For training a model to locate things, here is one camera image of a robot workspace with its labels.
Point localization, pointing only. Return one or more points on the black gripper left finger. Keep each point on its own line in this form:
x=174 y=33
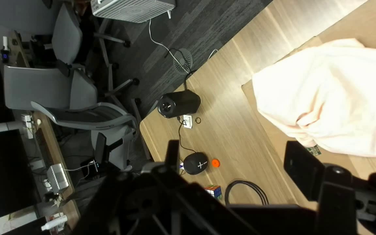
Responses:
x=173 y=161

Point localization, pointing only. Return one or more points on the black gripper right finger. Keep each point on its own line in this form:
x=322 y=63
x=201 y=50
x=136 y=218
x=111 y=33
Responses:
x=306 y=174

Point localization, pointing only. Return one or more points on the peach shirt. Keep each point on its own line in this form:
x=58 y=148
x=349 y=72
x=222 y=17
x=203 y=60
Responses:
x=336 y=95

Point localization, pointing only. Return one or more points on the round black speaker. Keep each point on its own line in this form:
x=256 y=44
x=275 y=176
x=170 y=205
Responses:
x=195 y=163

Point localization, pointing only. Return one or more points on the small white adapter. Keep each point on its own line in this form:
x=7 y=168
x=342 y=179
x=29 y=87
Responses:
x=187 y=121

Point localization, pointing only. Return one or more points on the small orange disc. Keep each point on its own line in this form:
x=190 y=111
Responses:
x=215 y=163

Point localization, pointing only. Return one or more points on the Rubik's cube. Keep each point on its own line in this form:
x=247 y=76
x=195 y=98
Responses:
x=215 y=192

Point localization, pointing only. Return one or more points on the black cylinder speaker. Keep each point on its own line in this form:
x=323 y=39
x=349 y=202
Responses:
x=181 y=103

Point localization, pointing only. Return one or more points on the grey office chair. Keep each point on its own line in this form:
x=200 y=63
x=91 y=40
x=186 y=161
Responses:
x=68 y=34
x=45 y=89

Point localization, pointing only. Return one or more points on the white space heater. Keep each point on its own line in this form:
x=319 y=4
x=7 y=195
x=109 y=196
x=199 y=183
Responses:
x=131 y=9

